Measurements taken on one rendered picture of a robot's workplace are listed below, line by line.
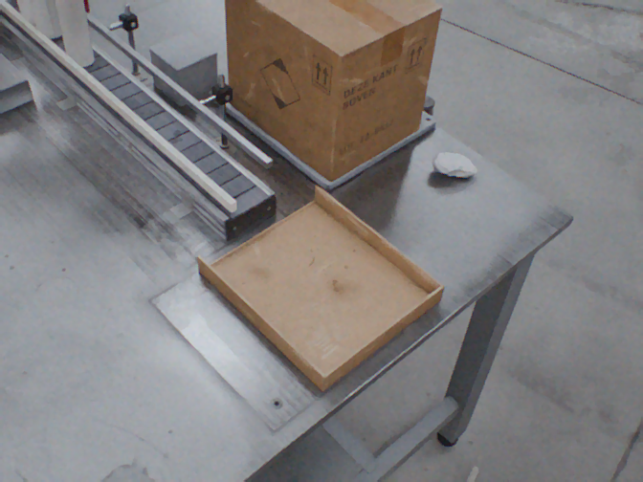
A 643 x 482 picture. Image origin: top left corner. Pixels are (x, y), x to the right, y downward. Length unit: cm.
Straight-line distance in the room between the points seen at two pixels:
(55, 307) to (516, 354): 141
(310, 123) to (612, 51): 240
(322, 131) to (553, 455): 116
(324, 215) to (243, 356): 32
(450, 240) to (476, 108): 175
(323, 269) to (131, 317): 32
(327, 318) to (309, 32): 46
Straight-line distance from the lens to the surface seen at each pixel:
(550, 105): 318
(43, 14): 170
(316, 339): 118
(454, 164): 145
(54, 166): 149
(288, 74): 135
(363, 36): 127
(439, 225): 137
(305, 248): 130
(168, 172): 137
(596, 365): 234
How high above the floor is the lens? 180
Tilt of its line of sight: 47 degrees down
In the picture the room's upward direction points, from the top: 5 degrees clockwise
